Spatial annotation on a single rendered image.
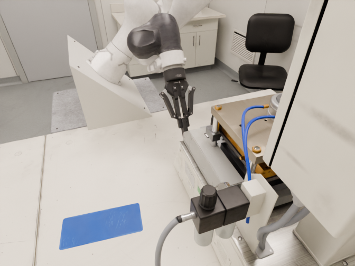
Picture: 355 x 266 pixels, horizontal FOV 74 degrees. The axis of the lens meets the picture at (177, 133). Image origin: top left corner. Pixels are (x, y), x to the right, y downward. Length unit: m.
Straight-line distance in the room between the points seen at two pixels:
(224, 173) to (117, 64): 0.75
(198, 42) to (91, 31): 1.40
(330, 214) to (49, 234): 0.71
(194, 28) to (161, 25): 2.40
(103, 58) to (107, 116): 0.25
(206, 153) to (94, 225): 0.40
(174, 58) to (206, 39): 2.55
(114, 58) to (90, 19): 2.37
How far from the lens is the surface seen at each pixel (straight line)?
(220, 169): 0.55
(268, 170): 0.49
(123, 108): 1.10
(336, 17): 0.26
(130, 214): 0.78
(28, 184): 0.98
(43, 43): 3.55
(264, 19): 2.43
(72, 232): 0.80
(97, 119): 1.11
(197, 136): 0.63
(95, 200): 0.84
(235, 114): 0.53
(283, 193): 0.59
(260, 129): 0.50
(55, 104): 1.40
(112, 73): 1.13
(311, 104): 0.28
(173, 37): 0.82
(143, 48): 0.81
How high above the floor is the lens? 1.39
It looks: 38 degrees down
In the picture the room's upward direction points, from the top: straight up
